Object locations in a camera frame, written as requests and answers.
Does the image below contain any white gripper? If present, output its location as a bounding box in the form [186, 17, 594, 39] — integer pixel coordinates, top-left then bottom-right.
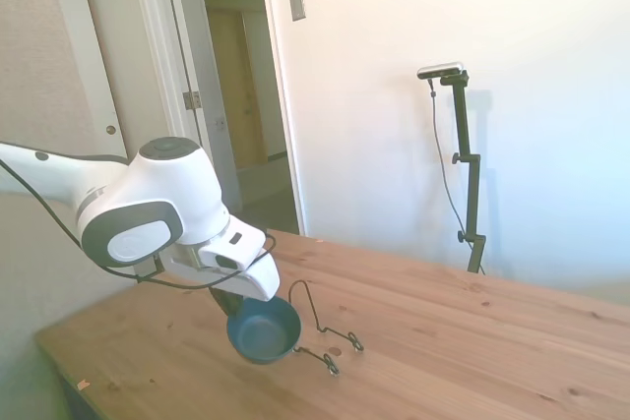
[160, 246, 283, 318]

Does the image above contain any blue bowl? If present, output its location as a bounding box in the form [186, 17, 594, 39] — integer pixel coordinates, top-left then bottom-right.
[225, 296, 303, 367]

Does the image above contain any wooden hallway door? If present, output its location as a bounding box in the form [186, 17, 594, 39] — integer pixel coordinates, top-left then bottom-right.
[206, 9, 270, 173]

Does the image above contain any white open door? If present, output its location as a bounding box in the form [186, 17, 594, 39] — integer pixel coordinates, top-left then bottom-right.
[160, 0, 243, 217]

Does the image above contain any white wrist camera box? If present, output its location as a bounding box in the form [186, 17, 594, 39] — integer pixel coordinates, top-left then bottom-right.
[195, 216, 270, 274]

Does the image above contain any black wire plate stand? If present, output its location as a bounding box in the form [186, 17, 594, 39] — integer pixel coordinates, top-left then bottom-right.
[287, 279, 366, 377]

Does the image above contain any black camera stand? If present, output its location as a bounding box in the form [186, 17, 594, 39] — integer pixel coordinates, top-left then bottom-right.
[438, 70, 488, 274]

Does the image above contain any silver black stereo camera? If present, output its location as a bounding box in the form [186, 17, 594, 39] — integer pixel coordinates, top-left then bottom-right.
[416, 60, 467, 81]

